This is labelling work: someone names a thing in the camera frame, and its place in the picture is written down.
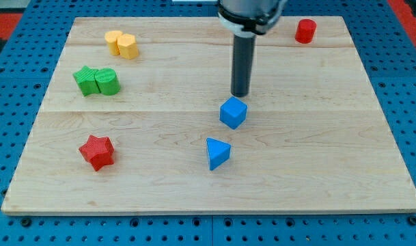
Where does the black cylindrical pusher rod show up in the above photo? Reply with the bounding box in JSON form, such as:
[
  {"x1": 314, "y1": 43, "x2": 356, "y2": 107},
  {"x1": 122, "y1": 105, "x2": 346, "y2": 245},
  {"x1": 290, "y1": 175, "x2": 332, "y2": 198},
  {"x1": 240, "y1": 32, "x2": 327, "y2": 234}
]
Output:
[{"x1": 231, "y1": 36, "x2": 255, "y2": 97}]

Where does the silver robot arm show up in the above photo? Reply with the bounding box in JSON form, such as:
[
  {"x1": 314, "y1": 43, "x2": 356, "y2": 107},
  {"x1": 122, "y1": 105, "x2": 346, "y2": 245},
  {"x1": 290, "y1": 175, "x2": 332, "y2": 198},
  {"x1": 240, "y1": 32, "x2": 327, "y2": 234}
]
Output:
[{"x1": 218, "y1": 0, "x2": 287, "y2": 97}]

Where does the wooden board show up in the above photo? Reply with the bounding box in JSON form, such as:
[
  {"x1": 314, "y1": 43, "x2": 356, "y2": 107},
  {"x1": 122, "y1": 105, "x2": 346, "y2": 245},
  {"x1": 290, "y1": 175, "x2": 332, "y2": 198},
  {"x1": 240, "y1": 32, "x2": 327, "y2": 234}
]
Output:
[{"x1": 1, "y1": 16, "x2": 416, "y2": 216}]

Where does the green star block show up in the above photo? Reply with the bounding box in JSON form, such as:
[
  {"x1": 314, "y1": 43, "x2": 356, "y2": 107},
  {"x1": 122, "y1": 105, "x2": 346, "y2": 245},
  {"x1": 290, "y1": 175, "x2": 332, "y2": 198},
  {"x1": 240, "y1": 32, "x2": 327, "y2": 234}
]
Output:
[{"x1": 72, "y1": 66, "x2": 100, "y2": 96}]

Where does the red star block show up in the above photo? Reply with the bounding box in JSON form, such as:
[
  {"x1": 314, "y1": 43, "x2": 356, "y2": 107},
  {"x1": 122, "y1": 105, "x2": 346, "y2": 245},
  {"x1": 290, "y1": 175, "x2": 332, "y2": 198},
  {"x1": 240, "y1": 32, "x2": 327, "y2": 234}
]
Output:
[{"x1": 79, "y1": 135, "x2": 114, "y2": 172}]

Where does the red cylinder block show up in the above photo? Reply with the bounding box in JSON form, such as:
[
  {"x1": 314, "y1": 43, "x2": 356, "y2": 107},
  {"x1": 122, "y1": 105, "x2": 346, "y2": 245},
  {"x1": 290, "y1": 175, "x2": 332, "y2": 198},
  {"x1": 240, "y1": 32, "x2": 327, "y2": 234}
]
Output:
[{"x1": 295, "y1": 18, "x2": 317, "y2": 44}]

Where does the blue cube block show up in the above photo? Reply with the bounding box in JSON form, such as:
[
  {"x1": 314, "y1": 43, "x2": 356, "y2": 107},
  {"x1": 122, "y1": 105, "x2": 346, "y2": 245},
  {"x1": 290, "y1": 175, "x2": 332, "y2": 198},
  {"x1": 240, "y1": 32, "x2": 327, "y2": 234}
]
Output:
[{"x1": 219, "y1": 97, "x2": 248, "y2": 129}]

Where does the blue triangle block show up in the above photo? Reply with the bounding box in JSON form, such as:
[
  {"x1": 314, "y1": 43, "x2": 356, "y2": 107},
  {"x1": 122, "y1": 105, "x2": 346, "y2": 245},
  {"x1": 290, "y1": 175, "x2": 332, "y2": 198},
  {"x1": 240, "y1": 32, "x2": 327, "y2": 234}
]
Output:
[{"x1": 206, "y1": 138, "x2": 232, "y2": 171}]

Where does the yellow hexagon block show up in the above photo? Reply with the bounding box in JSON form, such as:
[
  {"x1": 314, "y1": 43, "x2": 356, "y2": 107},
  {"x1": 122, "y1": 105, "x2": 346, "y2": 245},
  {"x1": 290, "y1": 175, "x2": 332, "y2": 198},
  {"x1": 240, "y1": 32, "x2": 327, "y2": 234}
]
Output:
[{"x1": 117, "y1": 33, "x2": 139, "y2": 59}]

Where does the yellow cylinder block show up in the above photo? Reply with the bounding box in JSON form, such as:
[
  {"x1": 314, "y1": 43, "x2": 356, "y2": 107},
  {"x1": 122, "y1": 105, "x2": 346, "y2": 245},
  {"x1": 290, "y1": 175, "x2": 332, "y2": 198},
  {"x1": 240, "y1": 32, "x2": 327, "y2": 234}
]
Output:
[{"x1": 105, "y1": 30, "x2": 123, "y2": 56}]

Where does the green cylinder block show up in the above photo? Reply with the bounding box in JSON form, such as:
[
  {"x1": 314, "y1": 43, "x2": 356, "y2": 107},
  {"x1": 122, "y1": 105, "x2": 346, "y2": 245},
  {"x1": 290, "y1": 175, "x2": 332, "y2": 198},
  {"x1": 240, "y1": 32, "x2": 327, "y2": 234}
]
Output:
[{"x1": 94, "y1": 68, "x2": 120, "y2": 96}]

